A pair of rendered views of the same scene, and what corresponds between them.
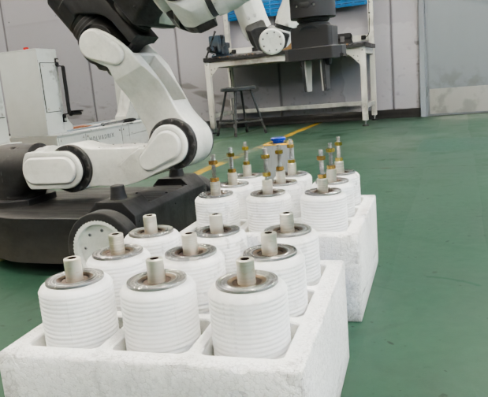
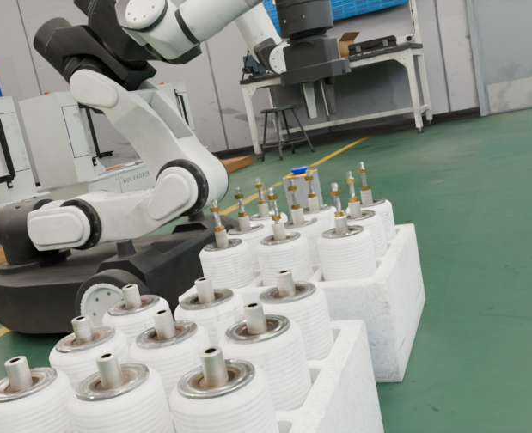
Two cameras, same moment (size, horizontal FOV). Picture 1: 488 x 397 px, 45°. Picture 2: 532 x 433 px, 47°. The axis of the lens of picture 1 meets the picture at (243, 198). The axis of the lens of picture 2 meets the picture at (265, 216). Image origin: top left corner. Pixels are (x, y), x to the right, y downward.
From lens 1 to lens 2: 0.17 m
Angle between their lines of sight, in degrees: 4
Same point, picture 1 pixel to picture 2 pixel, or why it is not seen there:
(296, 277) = (290, 359)
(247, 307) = (212, 417)
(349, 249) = (377, 298)
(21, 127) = (51, 175)
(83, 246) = (92, 312)
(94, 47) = (86, 90)
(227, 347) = not seen: outside the picture
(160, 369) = not seen: outside the picture
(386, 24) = (432, 21)
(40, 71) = (64, 115)
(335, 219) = (358, 264)
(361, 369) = not seen: outside the picture
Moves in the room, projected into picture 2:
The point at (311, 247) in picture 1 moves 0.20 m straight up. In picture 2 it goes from (314, 313) to (284, 155)
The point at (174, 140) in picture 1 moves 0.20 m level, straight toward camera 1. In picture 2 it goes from (181, 184) to (175, 195)
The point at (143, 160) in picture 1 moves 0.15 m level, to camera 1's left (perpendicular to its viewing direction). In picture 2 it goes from (150, 209) to (92, 220)
